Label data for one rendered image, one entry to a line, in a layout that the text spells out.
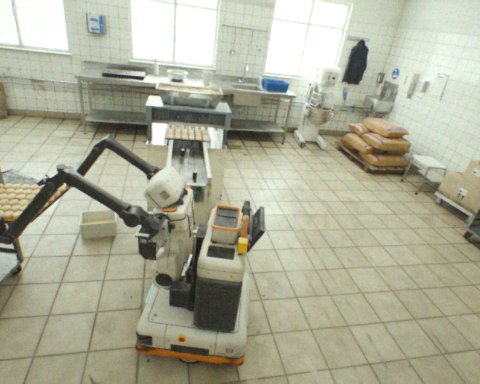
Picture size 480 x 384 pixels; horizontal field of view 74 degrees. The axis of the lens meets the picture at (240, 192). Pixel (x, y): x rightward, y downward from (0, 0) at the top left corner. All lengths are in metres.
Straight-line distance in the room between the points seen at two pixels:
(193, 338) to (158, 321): 0.23
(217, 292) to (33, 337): 1.26
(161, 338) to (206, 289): 0.46
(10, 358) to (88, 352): 0.43
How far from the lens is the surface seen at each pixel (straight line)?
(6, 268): 2.85
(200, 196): 2.31
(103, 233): 3.16
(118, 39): 5.92
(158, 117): 2.93
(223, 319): 1.95
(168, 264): 1.93
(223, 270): 1.68
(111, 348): 2.37
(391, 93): 6.86
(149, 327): 2.08
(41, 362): 2.42
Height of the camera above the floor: 1.92
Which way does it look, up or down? 29 degrees down
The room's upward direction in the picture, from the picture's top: 9 degrees clockwise
